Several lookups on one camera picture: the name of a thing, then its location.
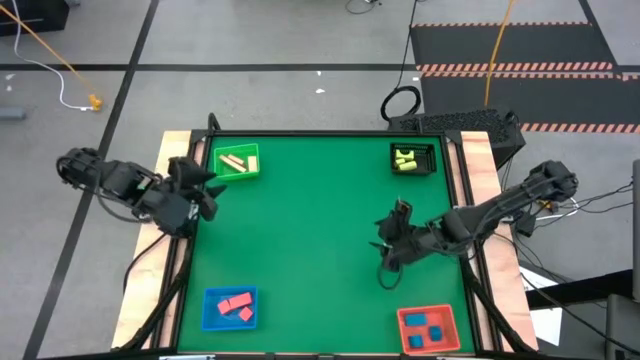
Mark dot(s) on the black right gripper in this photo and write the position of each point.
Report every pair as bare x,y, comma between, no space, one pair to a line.
407,242

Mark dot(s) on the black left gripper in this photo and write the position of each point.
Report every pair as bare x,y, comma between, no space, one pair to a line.
175,207

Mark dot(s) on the long natural wood plank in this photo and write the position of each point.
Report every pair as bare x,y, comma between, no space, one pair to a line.
231,163

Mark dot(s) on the blue cube block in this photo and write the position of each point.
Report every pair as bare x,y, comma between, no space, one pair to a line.
415,341

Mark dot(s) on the blue round block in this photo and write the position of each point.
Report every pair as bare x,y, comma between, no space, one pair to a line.
435,333

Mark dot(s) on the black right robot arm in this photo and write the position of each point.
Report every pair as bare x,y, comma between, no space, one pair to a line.
500,205

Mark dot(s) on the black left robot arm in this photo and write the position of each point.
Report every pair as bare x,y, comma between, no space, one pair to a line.
115,177

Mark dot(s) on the green plastic bin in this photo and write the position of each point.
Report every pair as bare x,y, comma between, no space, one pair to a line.
225,175

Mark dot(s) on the yellow cylinder block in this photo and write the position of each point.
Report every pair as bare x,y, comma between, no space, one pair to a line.
409,166

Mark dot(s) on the yellow arch block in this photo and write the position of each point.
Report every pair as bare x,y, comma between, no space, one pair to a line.
405,153

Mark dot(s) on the black plastic bin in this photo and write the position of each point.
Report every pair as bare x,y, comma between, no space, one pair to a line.
426,160

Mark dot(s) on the green felt mat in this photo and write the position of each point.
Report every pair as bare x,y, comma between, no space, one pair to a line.
300,280

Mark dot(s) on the red plastic bin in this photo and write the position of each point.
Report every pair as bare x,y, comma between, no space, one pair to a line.
450,320

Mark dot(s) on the blue plastic bin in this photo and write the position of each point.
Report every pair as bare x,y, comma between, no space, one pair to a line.
215,322

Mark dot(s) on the black power adapter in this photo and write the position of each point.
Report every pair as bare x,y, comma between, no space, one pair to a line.
525,226

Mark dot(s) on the white paper sheet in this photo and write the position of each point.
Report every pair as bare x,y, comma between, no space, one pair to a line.
547,325

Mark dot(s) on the grey floor object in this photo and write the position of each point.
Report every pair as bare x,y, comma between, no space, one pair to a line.
12,113

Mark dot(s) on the black beam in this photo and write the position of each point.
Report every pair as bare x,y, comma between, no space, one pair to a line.
590,287

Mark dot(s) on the black hazard-striped floor mat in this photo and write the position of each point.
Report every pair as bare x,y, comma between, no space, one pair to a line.
550,100
500,45

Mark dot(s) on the black cabinet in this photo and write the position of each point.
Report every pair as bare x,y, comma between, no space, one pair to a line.
35,17

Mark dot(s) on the grey post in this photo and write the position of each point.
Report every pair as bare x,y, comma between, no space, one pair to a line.
636,225

